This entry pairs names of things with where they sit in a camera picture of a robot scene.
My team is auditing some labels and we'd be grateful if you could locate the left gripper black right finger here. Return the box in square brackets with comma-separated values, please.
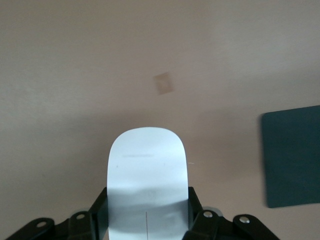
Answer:
[186, 186, 279, 240]

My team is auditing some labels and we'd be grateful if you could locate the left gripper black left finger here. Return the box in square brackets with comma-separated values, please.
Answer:
[4, 186, 109, 240]

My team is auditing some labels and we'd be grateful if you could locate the white computer mouse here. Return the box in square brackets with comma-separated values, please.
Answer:
[106, 126, 189, 240]

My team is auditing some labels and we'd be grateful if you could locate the black mouse pad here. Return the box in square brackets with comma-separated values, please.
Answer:
[260, 104, 320, 209]

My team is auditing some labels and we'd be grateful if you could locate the brown tape patch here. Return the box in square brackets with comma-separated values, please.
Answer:
[152, 71, 175, 96]

